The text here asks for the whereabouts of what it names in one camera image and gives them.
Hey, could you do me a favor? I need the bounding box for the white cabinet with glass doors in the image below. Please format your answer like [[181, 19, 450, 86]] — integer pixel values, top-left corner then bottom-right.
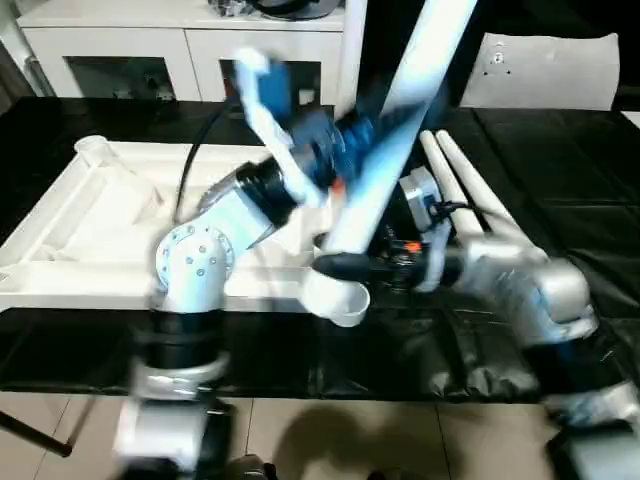
[[14, 0, 369, 104]]

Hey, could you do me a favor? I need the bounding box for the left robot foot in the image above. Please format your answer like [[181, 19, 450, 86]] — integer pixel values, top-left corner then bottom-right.
[[229, 454, 276, 480]]

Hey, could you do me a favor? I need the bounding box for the dark round helmet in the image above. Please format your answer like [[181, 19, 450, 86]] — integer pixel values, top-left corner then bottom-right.
[[254, 0, 336, 21]]

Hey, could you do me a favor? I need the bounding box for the black clutter pile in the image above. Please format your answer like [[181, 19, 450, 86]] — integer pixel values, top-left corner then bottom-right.
[[209, 0, 256, 16]]

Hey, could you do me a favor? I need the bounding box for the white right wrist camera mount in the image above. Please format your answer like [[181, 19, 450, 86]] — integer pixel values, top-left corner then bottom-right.
[[399, 167, 451, 294]]

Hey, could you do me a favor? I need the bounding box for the white plastic table top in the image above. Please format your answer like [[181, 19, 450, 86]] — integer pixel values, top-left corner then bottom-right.
[[0, 134, 372, 329]]

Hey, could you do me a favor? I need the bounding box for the white plastic chair shell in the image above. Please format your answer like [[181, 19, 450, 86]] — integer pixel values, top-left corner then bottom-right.
[[459, 32, 621, 111]]

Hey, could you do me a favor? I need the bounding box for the black stand leg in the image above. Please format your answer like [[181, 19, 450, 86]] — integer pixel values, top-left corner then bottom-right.
[[0, 412, 71, 457]]

